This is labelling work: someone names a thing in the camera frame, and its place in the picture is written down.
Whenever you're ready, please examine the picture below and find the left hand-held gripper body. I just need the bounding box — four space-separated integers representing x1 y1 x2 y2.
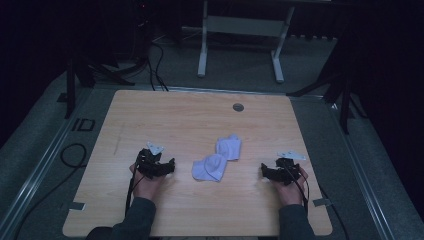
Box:
134 141 168 181

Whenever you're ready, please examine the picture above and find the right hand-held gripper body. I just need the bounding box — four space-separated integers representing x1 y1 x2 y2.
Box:
273 150 307 186

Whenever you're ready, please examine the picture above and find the person's right hand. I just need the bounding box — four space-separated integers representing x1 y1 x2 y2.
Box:
272 165 310 207

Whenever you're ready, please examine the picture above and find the person's left hand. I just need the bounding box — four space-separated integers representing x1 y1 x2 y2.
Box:
128 162 168 203

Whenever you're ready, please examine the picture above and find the white sock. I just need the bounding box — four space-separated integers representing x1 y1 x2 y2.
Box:
215 133 243 162
191 153 229 183

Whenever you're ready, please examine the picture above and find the black floor tape marking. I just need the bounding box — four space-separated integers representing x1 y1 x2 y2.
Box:
71 117 97 132

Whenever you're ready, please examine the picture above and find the black metal stand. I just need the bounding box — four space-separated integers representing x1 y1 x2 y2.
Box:
285 63 369 135
56 54 136 120

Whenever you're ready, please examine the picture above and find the white metal stand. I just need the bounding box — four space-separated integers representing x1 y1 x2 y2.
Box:
196 0 297 84

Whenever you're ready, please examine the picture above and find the right hand-held gripper black cable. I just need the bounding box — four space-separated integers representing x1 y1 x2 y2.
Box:
283 163 350 240

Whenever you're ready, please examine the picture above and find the hand-held gripper black cable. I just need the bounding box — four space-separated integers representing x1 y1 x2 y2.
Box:
124 168 146 218
283 163 350 240

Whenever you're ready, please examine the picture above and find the left hand-held gripper black cable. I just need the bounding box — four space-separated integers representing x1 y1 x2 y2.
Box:
124 168 146 218

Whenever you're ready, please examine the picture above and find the black floor cable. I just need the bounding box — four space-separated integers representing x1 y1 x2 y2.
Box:
145 39 170 92
12 142 88 240

